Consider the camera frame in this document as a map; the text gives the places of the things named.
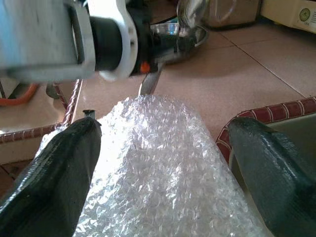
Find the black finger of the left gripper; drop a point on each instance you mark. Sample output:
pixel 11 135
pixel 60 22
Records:
pixel 184 42

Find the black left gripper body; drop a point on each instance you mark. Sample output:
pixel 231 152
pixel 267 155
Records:
pixel 148 44

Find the black clip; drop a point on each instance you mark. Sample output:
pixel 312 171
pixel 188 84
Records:
pixel 89 114

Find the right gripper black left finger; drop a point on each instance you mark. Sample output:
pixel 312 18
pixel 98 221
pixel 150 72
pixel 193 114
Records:
pixel 49 185

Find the beige water ionizer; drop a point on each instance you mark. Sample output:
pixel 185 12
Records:
pixel 284 12

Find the steel bowl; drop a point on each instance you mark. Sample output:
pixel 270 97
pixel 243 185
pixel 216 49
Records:
pixel 201 40

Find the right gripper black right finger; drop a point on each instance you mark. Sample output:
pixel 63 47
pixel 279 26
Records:
pixel 276 187

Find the steel fork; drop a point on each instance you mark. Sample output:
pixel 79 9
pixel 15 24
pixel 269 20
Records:
pixel 149 84

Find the steel sink basin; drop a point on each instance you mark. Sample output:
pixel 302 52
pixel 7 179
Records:
pixel 296 126

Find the jar of brown powder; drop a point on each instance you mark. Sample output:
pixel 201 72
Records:
pixel 247 14

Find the clear bubble wrap sheet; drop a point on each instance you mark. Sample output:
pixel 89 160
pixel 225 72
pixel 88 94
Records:
pixel 160 172

